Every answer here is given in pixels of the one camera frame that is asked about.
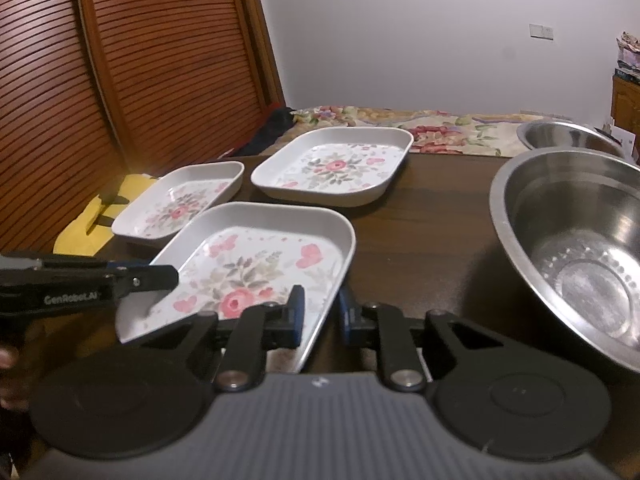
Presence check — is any person's left hand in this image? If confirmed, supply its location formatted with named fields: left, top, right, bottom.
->
left=0, top=344, right=35, bottom=412

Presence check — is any wooden sideboard cabinet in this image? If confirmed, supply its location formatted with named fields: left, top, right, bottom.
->
left=611, top=75, right=640, bottom=148

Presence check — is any small floral white tray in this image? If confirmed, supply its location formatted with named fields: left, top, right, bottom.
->
left=112, top=162, right=245, bottom=247

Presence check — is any yellow plush toy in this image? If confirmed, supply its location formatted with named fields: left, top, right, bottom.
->
left=53, top=174, right=156, bottom=256

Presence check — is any stack of folded fabrics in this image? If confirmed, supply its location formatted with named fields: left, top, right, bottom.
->
left=616, top=32, right=640, bottom=78

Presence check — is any white wall switch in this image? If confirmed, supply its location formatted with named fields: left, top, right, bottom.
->
left=529, top=24, right=554, bottom=40

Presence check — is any dark clothes pile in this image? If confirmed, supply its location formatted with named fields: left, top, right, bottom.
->
left=231, top=106, right=294, bottom=157

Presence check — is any wooden slatted headboard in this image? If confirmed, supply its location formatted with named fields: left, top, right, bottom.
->
left=1, top=0, right=285, bottom=252

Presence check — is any smaller steel bowl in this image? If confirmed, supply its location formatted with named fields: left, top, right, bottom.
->
left=516, top=119, right=625, bottom=158

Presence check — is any large steel bowl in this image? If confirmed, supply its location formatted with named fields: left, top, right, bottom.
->
left=489, top=148, right=639, bottom=372

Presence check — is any floral bed quilt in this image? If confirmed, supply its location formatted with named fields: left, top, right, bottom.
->
left=292, top=105, right=561, bottom=157

